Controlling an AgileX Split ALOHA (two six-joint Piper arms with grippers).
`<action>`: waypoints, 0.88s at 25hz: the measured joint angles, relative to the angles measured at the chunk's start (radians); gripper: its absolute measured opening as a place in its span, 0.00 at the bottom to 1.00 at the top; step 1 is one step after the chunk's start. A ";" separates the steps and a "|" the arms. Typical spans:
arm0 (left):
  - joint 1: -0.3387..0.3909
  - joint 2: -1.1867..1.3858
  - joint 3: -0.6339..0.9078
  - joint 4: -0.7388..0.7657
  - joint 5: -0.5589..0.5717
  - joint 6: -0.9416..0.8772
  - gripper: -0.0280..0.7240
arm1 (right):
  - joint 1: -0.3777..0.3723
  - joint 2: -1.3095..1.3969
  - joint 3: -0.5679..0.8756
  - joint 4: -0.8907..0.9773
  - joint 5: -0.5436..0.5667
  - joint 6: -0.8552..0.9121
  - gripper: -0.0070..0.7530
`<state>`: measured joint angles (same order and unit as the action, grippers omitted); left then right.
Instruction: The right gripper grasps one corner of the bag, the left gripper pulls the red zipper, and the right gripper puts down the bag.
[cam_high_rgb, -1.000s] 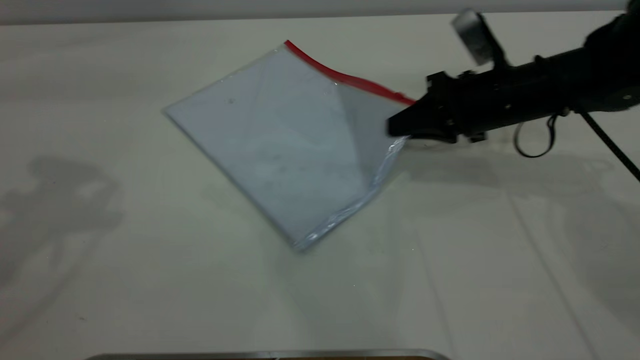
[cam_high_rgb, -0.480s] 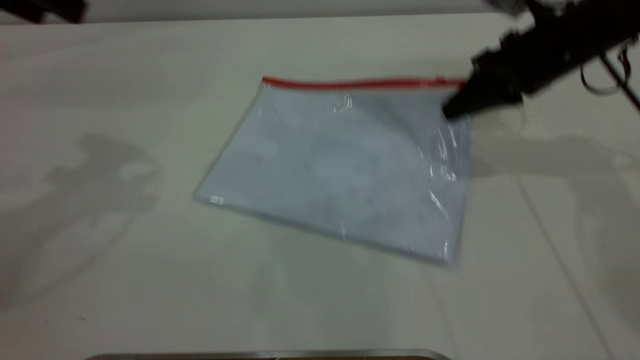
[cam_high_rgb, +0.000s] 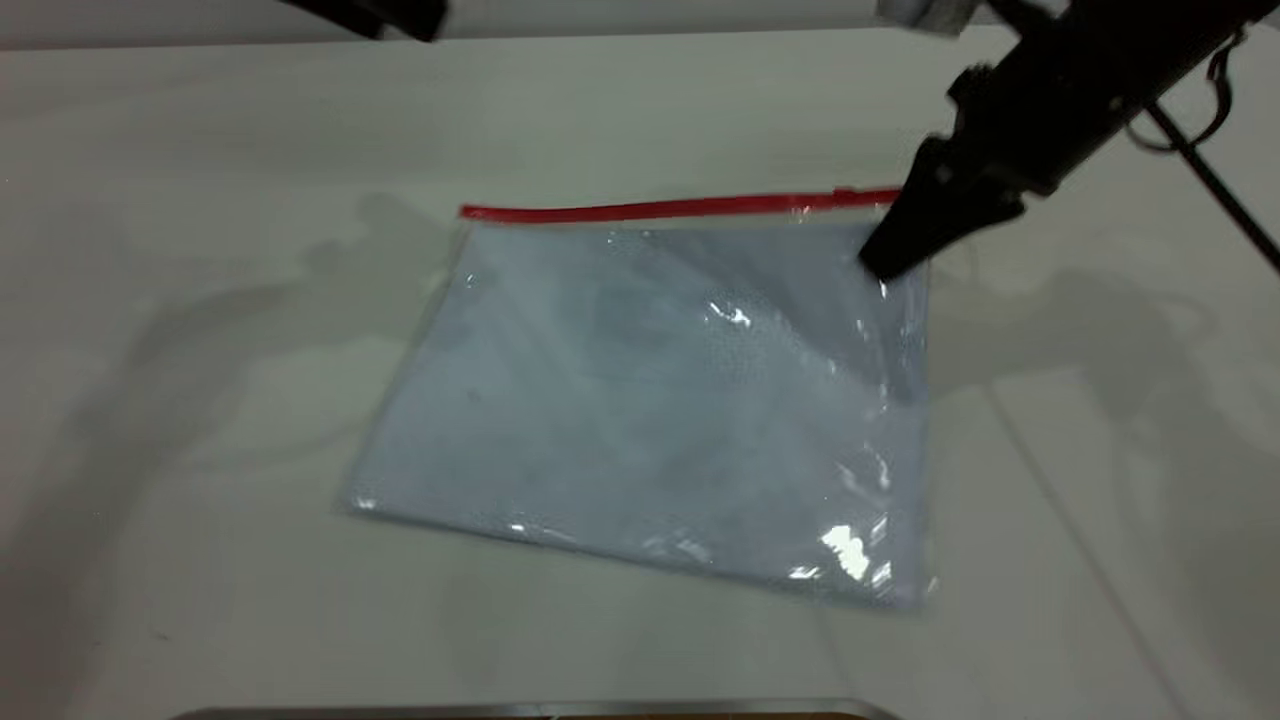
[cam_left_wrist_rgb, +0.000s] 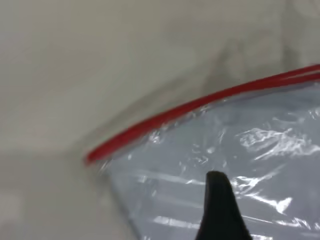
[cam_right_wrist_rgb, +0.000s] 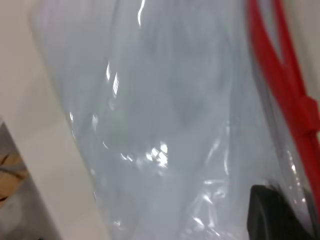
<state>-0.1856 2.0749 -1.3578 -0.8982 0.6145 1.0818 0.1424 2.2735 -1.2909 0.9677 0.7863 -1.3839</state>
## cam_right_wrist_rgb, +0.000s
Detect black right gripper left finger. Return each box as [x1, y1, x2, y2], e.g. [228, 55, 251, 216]
[246, 184, 315, 240]

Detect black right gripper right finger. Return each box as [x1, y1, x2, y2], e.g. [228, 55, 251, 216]
[311, 194, 320, 238]

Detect red zipper slider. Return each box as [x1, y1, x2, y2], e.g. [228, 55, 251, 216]
[298, 95, 320, 133]

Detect transparent plastic bag red zipper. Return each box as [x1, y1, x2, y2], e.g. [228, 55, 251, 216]
[29, 0, 320, 240]

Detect brown cardboard box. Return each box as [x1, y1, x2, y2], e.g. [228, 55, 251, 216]
[0, 149, 28, 201]

